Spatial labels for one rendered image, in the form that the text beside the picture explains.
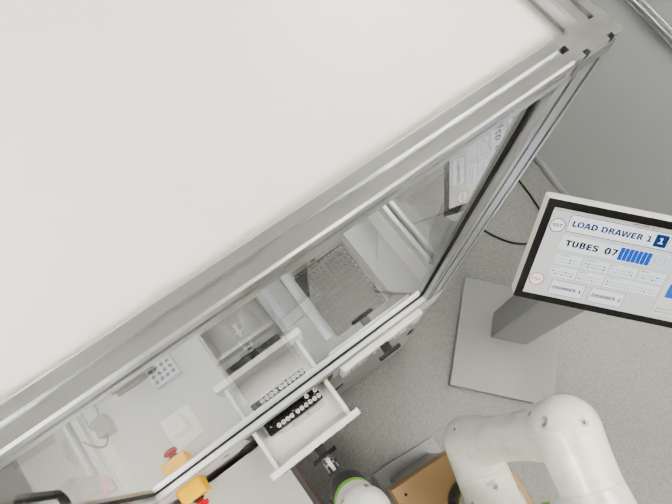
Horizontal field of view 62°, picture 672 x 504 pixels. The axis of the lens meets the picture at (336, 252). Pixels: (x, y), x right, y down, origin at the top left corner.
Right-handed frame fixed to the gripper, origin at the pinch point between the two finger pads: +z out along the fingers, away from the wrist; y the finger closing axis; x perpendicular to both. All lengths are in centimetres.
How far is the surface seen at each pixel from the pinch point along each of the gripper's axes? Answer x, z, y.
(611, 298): 89, -12, 9
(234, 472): -23.5, 20.2, -7.9
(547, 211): 83, -18, -23
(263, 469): -16.3, 18.8, -3.8
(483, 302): 97, 88, 18
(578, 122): 170, 63, -27
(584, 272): 85, -13, -2
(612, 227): 93, -22, -10
